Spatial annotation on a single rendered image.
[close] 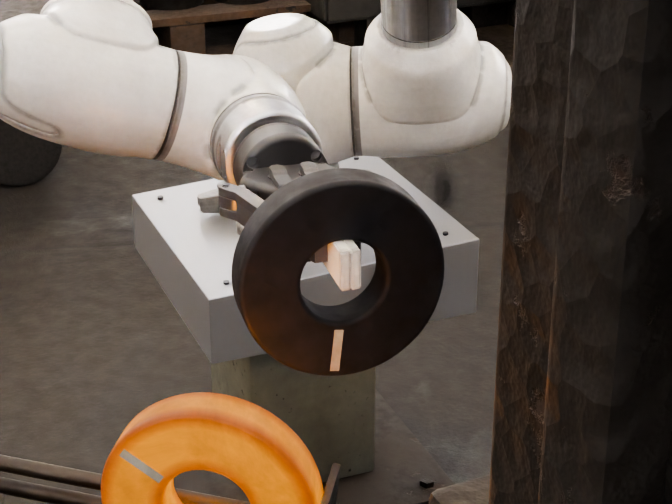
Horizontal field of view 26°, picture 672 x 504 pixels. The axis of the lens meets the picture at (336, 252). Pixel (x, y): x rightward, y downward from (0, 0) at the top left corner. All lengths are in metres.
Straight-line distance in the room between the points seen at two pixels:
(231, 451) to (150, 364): 1.64
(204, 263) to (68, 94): 0.73
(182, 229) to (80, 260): 0.97
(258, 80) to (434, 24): 0.64
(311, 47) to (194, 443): 1.06
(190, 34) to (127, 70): 2.86
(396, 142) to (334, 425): 0.46
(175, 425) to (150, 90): 0.38
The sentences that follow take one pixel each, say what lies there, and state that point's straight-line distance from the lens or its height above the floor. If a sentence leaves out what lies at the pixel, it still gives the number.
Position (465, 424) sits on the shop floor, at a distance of 2.44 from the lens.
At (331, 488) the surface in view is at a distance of 1.02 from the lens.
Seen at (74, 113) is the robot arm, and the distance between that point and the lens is 1.27.
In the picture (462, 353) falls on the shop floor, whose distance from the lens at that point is 2.64.
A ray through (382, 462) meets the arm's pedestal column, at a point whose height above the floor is 0.02.
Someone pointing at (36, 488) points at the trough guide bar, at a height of 0.68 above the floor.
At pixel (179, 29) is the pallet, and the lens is 4.12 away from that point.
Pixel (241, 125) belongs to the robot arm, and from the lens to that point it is 1.23.
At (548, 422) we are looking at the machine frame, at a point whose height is 1.00.
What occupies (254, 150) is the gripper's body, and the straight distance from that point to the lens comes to 1.19.
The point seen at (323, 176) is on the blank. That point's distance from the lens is 1.03.
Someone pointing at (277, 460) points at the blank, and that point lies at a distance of 0.98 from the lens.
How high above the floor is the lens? 1.30
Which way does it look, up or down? 26 degrees down
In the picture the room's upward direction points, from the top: straight up
